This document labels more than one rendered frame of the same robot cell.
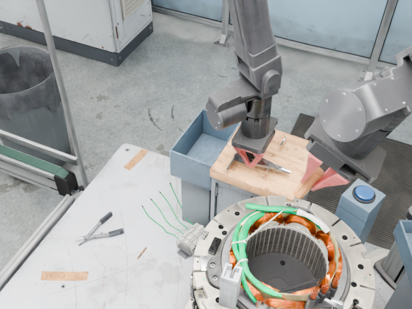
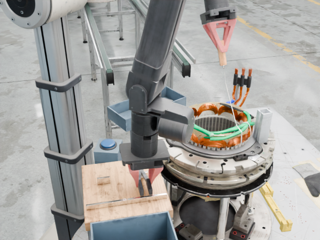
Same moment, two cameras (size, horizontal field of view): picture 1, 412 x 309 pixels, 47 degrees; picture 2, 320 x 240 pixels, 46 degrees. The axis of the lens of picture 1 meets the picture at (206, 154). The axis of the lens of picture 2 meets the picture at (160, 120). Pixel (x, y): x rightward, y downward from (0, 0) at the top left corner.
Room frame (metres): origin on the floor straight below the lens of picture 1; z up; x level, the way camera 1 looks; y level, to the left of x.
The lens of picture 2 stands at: (1.10, 0.45, 1.65)
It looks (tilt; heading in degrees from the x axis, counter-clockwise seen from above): 31 degrees down; 232
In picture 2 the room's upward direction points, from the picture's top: straight up
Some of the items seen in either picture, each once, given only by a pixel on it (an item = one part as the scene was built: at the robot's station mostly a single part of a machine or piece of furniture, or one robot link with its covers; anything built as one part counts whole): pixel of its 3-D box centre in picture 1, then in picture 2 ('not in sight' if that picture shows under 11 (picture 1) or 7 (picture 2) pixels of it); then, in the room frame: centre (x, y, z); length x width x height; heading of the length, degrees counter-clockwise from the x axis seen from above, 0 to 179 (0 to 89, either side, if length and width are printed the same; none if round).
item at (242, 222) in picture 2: not in sight; (244, 218); (0.43, -0.03, 0.85); 0.06 x 0.04 x 0.05; 21
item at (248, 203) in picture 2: not in sight; (251, 182); (0.35, -0.08, 0.91); 0.02 x 0.02 x 0.21
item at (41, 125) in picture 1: (29, 115); not in sight; (1.77, 0.87, 0.28); 0.38 x 0.37 x 0.56; 157
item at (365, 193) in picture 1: (364, 192); (108, 143); (0.68, -0.35, 1.04); 0.04 x 0.04 x 0.01
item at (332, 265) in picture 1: (327, 274); (207, 110); (0.42, -0.21, 1.12); 0.06 x 0.02 x 0.04; 159
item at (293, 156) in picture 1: (267, 160); (124, 189); (0.75, -0.14, 1.05); 0.20 x 0.19 x 0.02; 64
